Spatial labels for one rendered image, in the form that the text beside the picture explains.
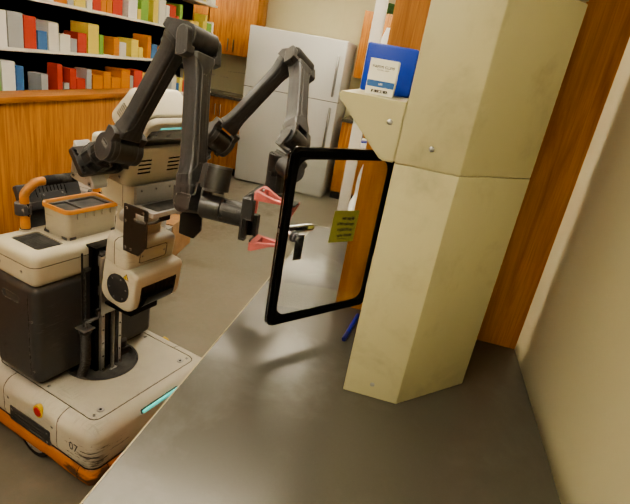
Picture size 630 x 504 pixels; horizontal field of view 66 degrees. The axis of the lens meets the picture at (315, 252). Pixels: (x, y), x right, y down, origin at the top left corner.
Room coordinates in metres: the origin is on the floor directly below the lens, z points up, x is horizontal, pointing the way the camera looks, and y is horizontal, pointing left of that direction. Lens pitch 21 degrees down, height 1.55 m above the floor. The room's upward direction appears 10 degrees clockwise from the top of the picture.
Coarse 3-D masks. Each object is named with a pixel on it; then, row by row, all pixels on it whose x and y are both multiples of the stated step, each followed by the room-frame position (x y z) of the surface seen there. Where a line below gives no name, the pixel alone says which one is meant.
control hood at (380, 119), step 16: (352, 96) 0.85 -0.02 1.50; (368, 96) 0.85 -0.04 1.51; (352, 112) 0.85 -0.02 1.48; (368, 112) 0.85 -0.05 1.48; (384, 112) 0.84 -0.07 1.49; (400, 112) 0.84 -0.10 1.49; (368, 128) 0.84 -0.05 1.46; (384, 128) 0.84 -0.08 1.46; (400, 128) 0.84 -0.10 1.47; (384, 144) 0.84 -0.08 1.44; (384, 160) 0.84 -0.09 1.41
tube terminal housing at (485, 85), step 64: (448, 0) 0.83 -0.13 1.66; (512, 0) 0.82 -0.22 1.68; (576, 0) 0.91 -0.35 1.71; (448, 64) 0.83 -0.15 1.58; (512, 64) 0.85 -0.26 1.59; (448, 128) 0.82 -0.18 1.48; (512, 128) 0.88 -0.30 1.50; (448, 192) 0.82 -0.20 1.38; (512, 192) 0.91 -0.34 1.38; (384, 256) 0.83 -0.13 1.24; (448, 256) 0.84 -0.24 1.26; (384, 320) 0.83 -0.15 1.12; (448, 320) 0.87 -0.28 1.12; (384, 384) 0.82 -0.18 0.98; (448, 384) 0.90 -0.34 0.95
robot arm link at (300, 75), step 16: (288, 48) 1.68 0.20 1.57; (288, 64) 1.63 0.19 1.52; (304, 64) 1.63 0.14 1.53; (304, 80) 1.57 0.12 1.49; (288, 96) 1.52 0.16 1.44; (304, 96) 1.51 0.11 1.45; (288, 112) 1.45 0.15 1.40; (304, 112) 1.45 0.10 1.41; (304, 128) 1.40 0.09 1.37; (288, 144) 1.34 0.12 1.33; (304, 144) 1.35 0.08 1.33
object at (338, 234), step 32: (288, 160) 0.94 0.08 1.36; (320, 160) 0.99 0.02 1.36; (352, 160) 1.05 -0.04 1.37; (320, 192) 1.00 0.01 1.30; (352, 192) 1.06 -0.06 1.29; (320, 224) 1.01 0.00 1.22; (352, 224) 1.07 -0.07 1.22; (288, 256) 0.96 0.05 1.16; (320, 256) 1.02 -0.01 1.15; (352, 256) 1.09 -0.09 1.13; (288, 288) 0.97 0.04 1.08; (320, 288) 1.03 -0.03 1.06; (352, 288) 1.10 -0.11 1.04
